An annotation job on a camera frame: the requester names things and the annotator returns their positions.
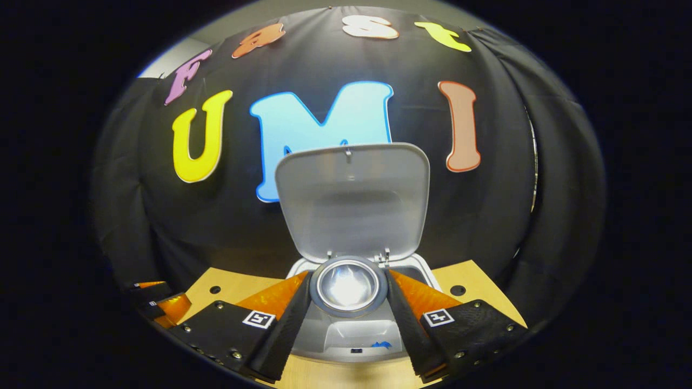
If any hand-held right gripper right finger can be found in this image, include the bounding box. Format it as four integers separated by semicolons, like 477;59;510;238
384;269;528;384

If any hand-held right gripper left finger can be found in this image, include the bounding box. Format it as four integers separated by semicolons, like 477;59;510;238
172;270;314;384

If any silver pop can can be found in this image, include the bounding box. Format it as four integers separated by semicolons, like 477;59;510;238
309;256;389;318

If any white desktop garbage bin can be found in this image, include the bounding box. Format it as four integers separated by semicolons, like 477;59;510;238
275;142;443;364

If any wooden desktop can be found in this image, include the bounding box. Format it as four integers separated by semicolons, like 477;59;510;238
181;259;528;389

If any black backdrop cloth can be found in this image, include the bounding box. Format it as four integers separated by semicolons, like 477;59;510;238
92;6;606;325

